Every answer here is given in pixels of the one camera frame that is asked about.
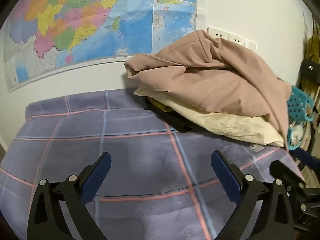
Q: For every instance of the yellow cloth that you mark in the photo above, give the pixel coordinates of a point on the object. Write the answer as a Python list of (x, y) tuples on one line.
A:
[(162, 106)]

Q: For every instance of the plaid purple bed sheet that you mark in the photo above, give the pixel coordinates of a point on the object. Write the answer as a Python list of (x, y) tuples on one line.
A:
[(137, 155)]

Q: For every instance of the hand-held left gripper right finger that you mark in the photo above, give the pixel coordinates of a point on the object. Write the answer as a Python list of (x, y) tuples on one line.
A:
[(225, 177)]

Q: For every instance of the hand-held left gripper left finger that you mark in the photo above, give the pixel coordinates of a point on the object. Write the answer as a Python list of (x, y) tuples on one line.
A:
[(98, 177)]

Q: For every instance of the colourful wall map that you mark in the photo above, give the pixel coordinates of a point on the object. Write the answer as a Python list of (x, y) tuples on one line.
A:
[(75, 17)]

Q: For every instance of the pink garment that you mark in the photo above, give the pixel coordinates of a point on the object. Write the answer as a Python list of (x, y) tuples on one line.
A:
[(212, 80)]

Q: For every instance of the black garment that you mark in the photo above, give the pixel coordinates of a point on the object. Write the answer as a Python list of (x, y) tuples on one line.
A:
[(175, 122)]

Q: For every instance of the teal perforated basket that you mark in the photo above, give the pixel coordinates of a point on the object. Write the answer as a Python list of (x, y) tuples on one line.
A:
[(298, 102)]

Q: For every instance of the cream garment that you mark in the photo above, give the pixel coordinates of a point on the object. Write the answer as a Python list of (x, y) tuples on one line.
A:
[(225, 123)]

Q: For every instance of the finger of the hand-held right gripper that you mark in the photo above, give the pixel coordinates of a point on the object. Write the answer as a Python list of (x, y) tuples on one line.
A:
[(287, 174), (308, 158)]

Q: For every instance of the yellowish hanging cloth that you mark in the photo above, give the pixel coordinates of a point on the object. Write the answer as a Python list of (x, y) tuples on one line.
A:
[(313, 50)]

